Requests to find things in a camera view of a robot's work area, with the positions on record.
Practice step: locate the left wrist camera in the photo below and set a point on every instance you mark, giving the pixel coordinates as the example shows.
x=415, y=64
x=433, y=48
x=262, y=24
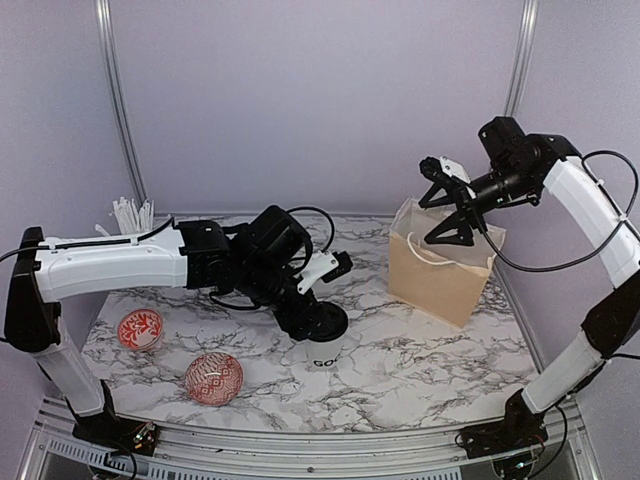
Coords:
x=325, y=266

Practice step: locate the front aluminium rail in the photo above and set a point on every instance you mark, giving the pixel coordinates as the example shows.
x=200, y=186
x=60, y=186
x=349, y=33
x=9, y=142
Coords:
x=190, y=452

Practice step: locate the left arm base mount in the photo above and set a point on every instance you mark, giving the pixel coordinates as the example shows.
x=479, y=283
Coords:
x=124, y=434

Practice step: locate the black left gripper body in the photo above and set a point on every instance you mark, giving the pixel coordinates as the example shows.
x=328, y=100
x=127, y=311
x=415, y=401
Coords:
x=262, y=283

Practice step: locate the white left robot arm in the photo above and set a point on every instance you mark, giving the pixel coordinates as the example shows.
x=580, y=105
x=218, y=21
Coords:
x=188, y=254

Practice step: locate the brown paper bag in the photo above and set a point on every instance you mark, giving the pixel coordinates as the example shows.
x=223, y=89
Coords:
x=445, y=281

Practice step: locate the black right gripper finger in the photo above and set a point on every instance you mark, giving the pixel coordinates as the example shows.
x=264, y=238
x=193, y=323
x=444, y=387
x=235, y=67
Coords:
x=438, y=195
x=453, y=230

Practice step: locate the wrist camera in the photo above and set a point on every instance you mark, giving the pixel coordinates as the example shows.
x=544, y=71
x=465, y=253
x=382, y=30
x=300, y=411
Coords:
x=443, y=171
x=325, y=266

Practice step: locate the white paper coffee cup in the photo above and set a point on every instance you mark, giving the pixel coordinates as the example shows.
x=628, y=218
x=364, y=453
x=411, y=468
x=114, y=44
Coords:
x=322, y=356

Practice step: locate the left aluminium frame post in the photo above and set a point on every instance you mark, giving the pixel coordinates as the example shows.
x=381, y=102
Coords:
x=109, y=51

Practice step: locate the aluminium frame post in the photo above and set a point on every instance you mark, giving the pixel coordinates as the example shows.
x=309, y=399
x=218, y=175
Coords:
x=522, y=57
x=109, y=51

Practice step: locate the red floral pattern bowl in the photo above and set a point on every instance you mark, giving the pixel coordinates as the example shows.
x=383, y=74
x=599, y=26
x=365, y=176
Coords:
x=140, y=329

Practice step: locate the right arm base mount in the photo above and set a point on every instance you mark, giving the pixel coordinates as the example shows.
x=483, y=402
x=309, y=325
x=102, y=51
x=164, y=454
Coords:
x=500, y=437

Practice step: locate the right aluminium frame post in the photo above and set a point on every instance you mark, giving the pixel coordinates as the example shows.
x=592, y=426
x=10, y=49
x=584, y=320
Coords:
x=522, y=57

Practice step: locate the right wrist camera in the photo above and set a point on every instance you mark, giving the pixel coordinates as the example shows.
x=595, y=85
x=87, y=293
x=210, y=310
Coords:
x=443, y=171

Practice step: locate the black cup with straws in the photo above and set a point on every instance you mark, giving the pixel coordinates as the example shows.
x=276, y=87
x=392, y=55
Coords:
x=133, y=219

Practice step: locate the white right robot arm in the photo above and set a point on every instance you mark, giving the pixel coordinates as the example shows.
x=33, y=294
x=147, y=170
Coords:
x=612, y=322

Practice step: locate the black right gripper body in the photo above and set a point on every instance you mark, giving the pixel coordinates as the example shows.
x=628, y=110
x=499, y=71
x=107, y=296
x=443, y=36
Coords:
x=512, y=183

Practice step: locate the black cup lid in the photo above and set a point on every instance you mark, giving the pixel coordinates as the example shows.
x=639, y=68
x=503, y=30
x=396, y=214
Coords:
x=327, y=322

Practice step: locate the red geometric pattern bowl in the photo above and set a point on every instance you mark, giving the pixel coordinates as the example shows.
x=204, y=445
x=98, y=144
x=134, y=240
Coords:
x=214, y=379

